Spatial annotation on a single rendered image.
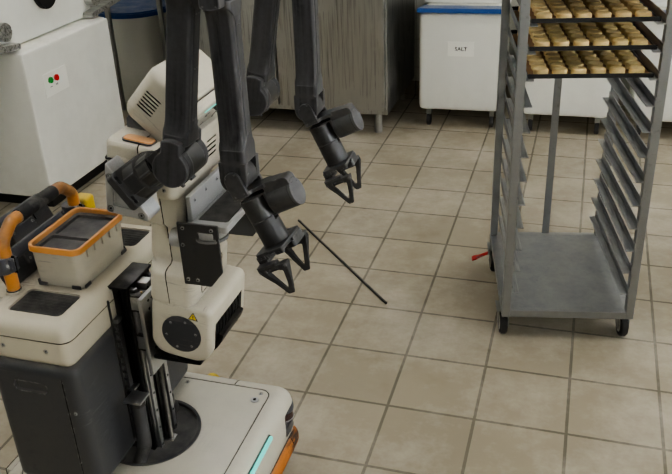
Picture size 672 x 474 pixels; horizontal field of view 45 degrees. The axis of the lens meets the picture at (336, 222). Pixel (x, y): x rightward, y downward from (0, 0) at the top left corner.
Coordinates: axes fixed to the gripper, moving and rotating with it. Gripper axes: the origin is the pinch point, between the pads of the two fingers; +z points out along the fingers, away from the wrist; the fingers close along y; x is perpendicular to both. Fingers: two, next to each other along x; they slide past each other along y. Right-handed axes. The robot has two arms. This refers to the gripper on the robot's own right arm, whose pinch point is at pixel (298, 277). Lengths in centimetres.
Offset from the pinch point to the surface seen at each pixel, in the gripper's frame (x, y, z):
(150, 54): 245, 374, -58
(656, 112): -66, 137, 38
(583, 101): -17, 358, 86
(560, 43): -47, 136, 4
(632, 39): -67, 143, 13
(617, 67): -60, 141, 20
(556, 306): -9, 137, 96
